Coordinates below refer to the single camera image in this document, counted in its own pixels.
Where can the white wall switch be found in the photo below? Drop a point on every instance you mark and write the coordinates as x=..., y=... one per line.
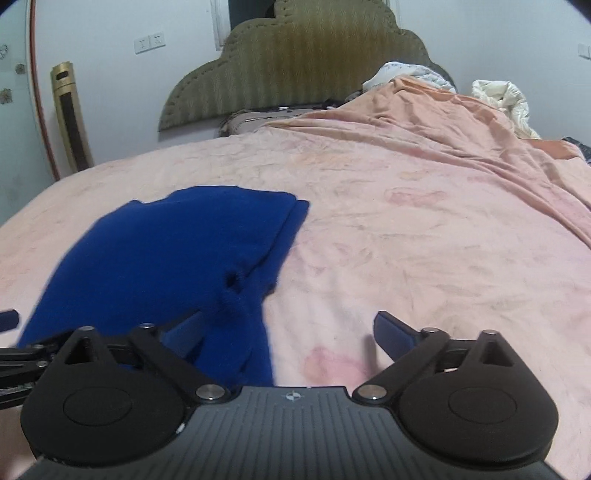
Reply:
x=585, y=50

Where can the dark clothing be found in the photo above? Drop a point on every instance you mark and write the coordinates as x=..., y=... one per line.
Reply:
x=344, y=99

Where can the gold tower fan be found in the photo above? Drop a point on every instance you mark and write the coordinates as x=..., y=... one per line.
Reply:
x=71, y=120

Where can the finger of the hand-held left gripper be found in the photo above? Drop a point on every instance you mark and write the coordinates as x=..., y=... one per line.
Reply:
x=23, y=369
x=8, y=321

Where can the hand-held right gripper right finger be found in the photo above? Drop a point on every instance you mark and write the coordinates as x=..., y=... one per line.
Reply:
x=395, y=337

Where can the white wall socket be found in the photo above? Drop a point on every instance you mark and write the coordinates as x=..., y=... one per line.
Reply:
x=141, y=45
x=157, y=40

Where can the pink bed sheet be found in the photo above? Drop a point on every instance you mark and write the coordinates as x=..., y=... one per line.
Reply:
x=392, y=230

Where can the glass door wardrobe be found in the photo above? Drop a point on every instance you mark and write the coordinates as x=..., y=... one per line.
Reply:
x=18, y=115

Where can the peach blanket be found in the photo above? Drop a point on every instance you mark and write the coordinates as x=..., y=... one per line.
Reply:
x=438, y=120

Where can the dark patterned cloth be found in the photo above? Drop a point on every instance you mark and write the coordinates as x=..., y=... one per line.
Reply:
x=579, y=147

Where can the blue beaded sweater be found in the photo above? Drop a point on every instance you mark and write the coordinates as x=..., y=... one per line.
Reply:
x=161, y=249

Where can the olive padded headboard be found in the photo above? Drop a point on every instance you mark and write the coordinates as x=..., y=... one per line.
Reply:
x=286, y=69

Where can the white window frame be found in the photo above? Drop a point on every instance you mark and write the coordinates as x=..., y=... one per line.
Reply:
x=220, y=25

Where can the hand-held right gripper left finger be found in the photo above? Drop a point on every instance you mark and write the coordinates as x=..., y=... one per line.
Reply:
x=184, y=334

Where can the cream quilt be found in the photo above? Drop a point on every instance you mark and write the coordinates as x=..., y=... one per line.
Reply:
x=505, y=101

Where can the white quilt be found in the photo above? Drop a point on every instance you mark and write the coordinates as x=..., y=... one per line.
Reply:
x=406, y=74

